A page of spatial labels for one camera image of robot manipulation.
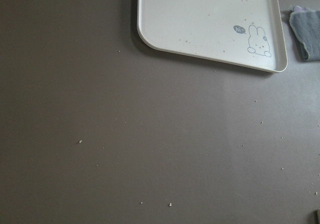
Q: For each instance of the white rabbit print tray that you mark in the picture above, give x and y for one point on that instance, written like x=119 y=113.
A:
x=247 y=33

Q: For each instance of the grey folded cloth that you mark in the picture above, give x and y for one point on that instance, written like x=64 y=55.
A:
x=305 y=24

